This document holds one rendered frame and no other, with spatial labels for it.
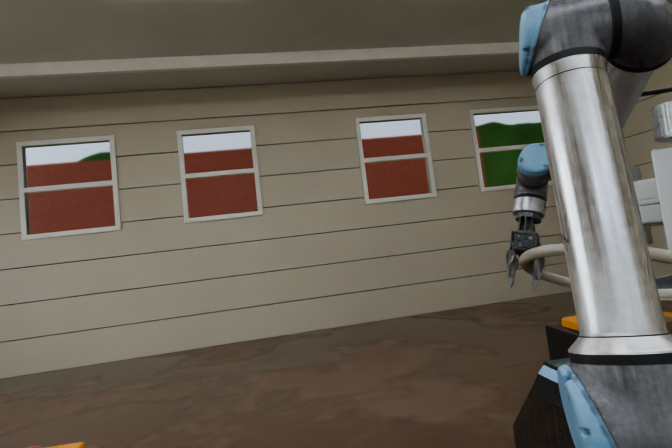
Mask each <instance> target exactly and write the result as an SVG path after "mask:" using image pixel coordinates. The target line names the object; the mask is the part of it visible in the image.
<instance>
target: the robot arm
mask: <svg viewBox="0 0 672 448"><path fill-rule="evenodd" d="M671 58H672V5H671V4H670V3H669V2H668V1H667V0H553V1H550V0H547V1H546V2H544V3H540V4H537V5H533V6H530V7H528V8H526V9H525V10H524V11H523V13H522V15H521V20H520V31H519V70H520V74H521V76H526V77H529V75H531V80H532V84H533V86H534V87H535V92H536V98H537V103H538V109H539V114H540V120H541V125H542V131H543V136H544V142H545V144H542V143H534V144H531V145H528V146H527V147H525V148H524V149H523V150H522V152H521V153H520V156H519V158H518V161H517V165H518V167H517V178H516V187H515V196H514V203H513V212H512V213H513V215H514V216H516V217H515V220H516V221H517V222H519V224H518V231H511V239H510V249H509V250H508V251H507V254H506V263H507V280H508V283H509V286H510V287H511V288H512V286H513V284H514V276H515V275H516V269H517V267H519V260H518V259H517V258H516V254H517V255H518V256H519V258H520V256H521V254H522V253H524V252H525V251H527V250H529V249H531V248H534V247H538V246H541V243H540V242H539V241H540V238H539V235H538V233H536V229H535V226H534V225H535V224H540V223H541V219H543V218H544V217H545V209H548V205H546V202H547V191H548V182H549V179H551V180H552V186H553V191H554V197H555V202H556V207H557V213H558V218H559V224H560V229H561V235H562V240H563V246H564V251H565V257H566V262H567V268H568V273H569V279H570V284H571V290H572V295H573V301H574V306H575V312H576V317H577V323H578V328H579V336H578V338H577V340H576V341H575V342H574V343H573V344H572V346H571V347H570V348H569V349H568V353H569V358H570V366H568V365H562V366H560V367H559V368H558V369H557V375H558V376H557V379H558V385H559V391H560V395H561V400H562V404H563V408H564V411H565V415H566V419H567V423H568V426H569V429H570V433H571V436H572V439H573V442H574V445H575V448H672V335H671V334H670V333H669V332H668V331H667V327H666V323H665V318H664V314H663V310H662V305H661V301H660V297H659V292H658V288H657V284H656V279H655V275H654V271H653V266H652V262H651V258H650V253H649V249H648V245H647V240H646V236H645V231H644V227H643V223H642V218H641V214H640V210H639V205H638V201H637V197H636V192H635V188H634V184H633V179H632V175H631V171H630V166H629V162H628V158H627V153H626V149H625V145H624V140H623V136H622V130H623V128H624V126H625V124H626V122H627V121H628V119H629V117H630V115H631V113H632V111H633V109H634V107H635V106H636V104H637V102H638V100H639V98H640V96H641V94H642V92H643V91H644V89H645V87H646V85H647V83H648V81H649V79H650V77H651V76H652V74H653V72H654V71H655V70H657V69H659V68H661V67H663V66H664V65H665V64H667V63H668V62H669V60H670V59H671ZM512 243H514V244H513V246H512Z"/></svg>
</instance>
